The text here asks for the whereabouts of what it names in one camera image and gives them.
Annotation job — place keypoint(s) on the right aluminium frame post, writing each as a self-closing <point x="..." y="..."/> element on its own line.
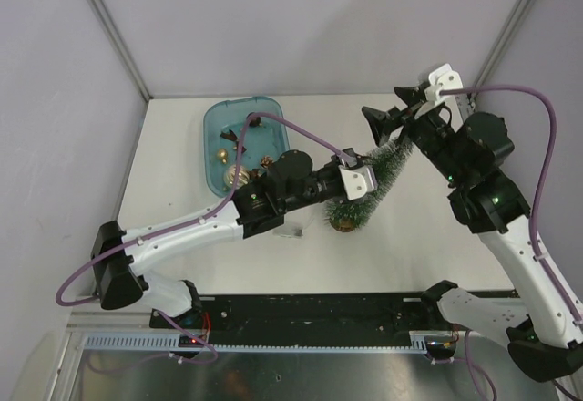
<point x="505" y="37"/>

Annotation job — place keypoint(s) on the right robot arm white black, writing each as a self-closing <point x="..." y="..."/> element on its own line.
<point x="543" y="335"/>

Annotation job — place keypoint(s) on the left aluminium frame post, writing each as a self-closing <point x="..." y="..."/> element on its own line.
<point x="119" y="46"/>

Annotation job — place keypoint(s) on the dark brown bauble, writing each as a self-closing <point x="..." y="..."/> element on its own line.
<point x="254" y="121"/>

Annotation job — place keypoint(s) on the clear light string battery box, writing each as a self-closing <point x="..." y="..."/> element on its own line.
<point x="289" y="231"/>

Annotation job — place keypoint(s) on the small green christmas tree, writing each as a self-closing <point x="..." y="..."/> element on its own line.
<point x="387" y="162"/>

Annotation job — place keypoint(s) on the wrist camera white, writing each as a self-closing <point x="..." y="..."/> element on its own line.
<point x="358" y="182"/>
<point x="439" y="80"/>

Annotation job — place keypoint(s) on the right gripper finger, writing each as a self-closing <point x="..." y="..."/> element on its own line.
<point x="383" y="123"/>
<point x="412" y="96"/>

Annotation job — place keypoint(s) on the pine cone ornament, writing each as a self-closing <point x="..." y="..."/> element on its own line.
<point x="266" y="161"/>

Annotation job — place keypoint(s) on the brown ribbon bow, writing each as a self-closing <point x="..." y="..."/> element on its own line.
<point x="232" y="137"/>

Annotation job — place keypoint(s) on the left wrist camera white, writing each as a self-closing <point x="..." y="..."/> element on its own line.
<point x="358" y="182"/>

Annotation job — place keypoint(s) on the blue plastic tray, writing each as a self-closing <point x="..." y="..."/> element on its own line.
<point x="268" y="139"/>

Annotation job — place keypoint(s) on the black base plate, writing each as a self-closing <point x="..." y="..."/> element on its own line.
<point x="224" y="312"/>

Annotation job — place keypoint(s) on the aluminium frame post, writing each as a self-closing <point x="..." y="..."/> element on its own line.
<point x="505" y="37"/>
<point x="119" y="46"/>

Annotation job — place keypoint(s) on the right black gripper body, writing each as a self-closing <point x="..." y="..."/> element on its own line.
<point x="429" y="130"/>

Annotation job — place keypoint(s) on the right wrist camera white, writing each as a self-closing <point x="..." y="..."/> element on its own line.
<point x="439" y="80"/>

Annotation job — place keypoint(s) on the small gold bauble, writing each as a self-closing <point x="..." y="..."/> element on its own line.
<point x="222" y="155"/>

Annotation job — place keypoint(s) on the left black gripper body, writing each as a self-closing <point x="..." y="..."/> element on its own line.
<point x="322" y="184"/>

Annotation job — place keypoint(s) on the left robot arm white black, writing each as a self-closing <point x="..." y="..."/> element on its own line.
<point x="125" y="259"/>

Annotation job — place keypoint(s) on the white gold striped bauble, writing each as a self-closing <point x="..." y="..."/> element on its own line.
<point x="238" y="175"/>

